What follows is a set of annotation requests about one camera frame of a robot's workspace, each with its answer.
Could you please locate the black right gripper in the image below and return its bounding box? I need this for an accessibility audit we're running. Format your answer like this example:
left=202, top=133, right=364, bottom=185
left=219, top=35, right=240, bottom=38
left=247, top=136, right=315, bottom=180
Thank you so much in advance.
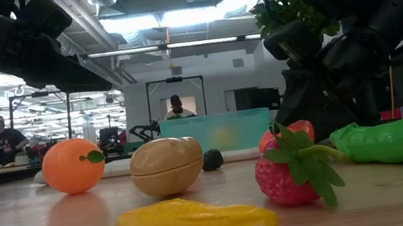
left=261, top=3, right=403, bottom=146

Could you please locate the orange-red toy tomato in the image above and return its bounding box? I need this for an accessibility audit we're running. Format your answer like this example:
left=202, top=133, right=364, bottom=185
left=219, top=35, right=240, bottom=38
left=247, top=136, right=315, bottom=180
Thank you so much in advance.
left=255, top=117, right=317, bottom=153

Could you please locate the green toy pea pod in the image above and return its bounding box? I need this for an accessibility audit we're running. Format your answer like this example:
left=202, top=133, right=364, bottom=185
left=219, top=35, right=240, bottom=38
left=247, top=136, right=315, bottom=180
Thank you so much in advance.
left=327, top=111, right=403, bottom=176

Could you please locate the orange toy fruit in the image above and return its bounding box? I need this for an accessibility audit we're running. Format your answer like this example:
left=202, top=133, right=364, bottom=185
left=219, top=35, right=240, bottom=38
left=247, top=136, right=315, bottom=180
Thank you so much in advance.
left=38, top=134, right=111, bottom=200

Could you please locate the dark toy blackberry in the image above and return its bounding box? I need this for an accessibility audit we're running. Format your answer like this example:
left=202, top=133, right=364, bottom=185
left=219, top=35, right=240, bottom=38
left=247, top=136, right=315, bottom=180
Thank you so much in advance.
left=199, top=147, right=227, bottom=174

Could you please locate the wide black monitor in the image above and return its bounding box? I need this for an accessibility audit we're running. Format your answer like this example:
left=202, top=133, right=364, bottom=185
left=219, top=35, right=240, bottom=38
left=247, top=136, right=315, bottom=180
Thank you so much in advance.
left=233, top=84, right=284, bottom=117

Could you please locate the red box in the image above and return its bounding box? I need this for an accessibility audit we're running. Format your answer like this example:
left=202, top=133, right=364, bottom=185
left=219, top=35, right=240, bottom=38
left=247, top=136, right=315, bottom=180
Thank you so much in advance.
left=378, top=108, right=403, bottom=123

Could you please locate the yellow vertical pole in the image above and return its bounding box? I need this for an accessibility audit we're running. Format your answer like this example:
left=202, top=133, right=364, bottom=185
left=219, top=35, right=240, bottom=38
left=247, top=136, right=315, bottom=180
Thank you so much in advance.
left=381, top=54, right=402, bottom=120

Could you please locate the teal translucent plastic container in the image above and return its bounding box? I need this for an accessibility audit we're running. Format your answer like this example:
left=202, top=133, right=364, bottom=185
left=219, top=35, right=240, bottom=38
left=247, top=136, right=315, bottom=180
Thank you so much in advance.
left=158, top=104, right=276, bottom=163

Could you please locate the white plant pot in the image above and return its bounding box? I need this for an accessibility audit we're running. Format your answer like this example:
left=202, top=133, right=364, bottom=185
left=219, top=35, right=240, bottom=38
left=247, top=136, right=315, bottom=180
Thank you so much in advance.
left=13, top=152, right=31, bottom=167

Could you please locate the red toy strawberry long stem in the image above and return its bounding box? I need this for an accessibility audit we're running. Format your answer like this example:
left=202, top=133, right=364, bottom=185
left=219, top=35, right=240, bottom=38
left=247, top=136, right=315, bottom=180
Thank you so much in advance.
left=247, top=111, right=356, bottom=220

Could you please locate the green leafy indoor tree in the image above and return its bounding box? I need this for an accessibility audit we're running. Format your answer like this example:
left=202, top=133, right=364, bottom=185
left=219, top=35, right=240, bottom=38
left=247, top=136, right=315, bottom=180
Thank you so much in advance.
left=250, top=0, right=343, bottom=49

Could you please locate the white checked cloth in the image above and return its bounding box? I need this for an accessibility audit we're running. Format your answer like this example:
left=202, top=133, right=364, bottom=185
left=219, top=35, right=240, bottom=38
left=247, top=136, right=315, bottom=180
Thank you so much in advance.
left=30, top=135, right=262, bottom=195

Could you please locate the long ceiling light strip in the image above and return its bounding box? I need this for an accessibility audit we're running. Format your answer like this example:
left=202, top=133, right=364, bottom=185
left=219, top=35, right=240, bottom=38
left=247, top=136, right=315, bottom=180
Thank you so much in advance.
left=86, top=26, right=263, bottom=66

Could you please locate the tan toy potato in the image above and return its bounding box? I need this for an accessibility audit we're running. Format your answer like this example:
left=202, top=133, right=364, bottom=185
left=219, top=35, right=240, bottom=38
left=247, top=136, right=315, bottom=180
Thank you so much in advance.
left=125, top=132, right=210, bottom=202

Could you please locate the black gantry frame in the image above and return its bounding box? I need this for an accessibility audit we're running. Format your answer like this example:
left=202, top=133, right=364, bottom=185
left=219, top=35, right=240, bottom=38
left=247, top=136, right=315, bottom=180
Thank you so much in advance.
left=143, top=72, right=210, bottom=125
left=5, top=87, right=78, bottom=150

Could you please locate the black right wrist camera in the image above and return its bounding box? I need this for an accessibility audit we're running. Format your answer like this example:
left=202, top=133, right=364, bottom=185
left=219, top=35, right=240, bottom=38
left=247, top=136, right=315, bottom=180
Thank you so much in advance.
left=259, top=15, right=327, bottom=69

